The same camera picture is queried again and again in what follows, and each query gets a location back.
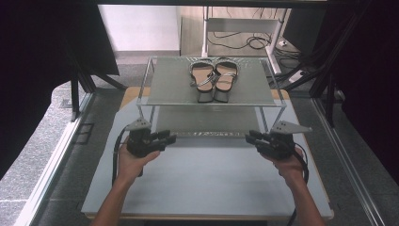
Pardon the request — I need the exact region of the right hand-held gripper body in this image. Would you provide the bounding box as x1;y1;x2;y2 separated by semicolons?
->
261;120;313;160

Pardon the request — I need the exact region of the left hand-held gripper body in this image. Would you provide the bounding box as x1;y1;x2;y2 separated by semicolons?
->
124;117;162;177

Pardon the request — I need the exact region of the person's left hand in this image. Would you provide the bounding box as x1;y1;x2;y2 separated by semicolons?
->
116;142;162;186

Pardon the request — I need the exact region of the person's right hand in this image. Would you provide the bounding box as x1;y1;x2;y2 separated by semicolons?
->
261;147;306;186

